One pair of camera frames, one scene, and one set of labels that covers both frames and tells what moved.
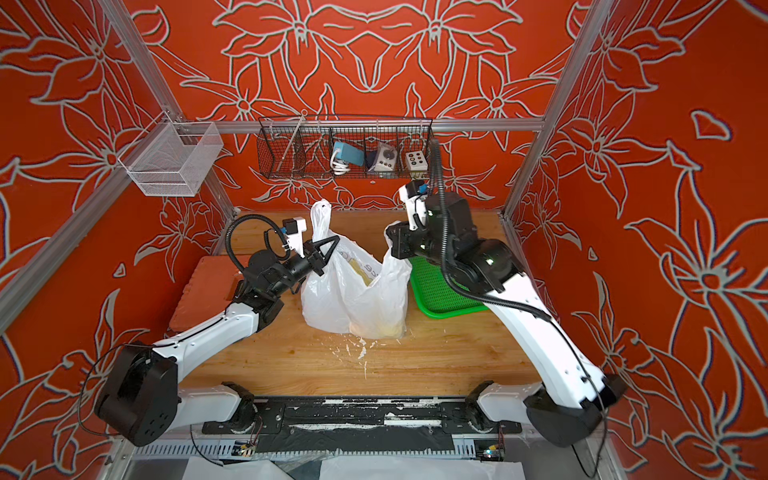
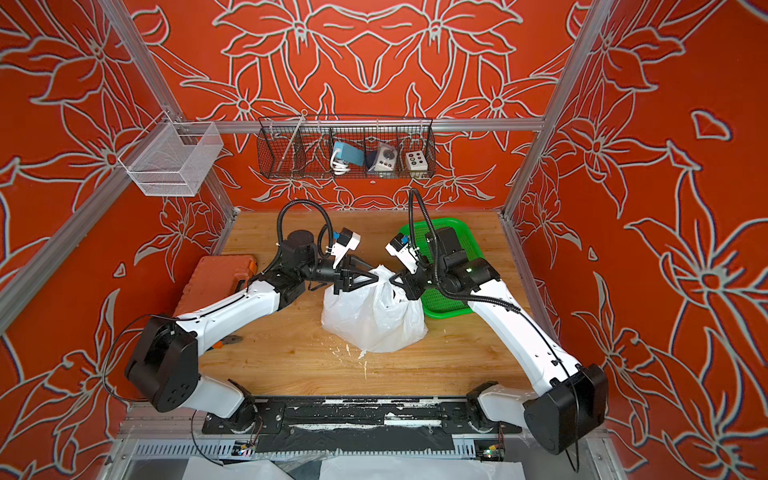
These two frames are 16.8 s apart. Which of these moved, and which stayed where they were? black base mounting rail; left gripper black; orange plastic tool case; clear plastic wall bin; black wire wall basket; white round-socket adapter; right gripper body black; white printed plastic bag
Moved: right gripper body black; left gripper black; white printed plastic bag
Stayed: orange plastic tool case; clear plastic wall bin; black wire wall basket; white round-socket adapter; black base mounting rail
